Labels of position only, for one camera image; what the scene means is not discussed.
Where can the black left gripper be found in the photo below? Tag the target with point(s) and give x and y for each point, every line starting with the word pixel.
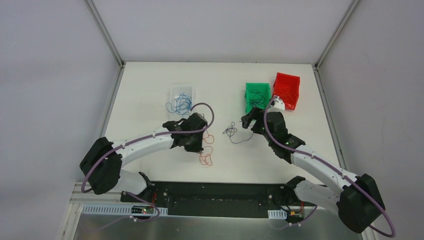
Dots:
pixel 194 142

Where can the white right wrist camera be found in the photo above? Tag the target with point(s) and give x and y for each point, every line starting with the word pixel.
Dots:
pixel 277 105

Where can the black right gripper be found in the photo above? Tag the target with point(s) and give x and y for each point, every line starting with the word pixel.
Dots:
pixel 257 118

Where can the red plastic bin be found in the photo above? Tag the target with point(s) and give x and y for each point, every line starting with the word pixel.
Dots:
pixel 287 88

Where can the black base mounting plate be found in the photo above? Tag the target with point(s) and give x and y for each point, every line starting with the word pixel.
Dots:
pixel 228 200

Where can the green plastic bin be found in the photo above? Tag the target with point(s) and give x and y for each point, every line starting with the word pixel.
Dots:
pixel 257 95

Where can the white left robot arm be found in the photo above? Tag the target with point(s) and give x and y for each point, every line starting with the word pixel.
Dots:
pixel 103 164

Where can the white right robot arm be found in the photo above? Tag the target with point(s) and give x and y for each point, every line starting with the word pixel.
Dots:
pixel 355 199

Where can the clear plastic bin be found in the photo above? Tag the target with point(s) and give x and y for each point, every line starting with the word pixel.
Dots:
pixel 180 102

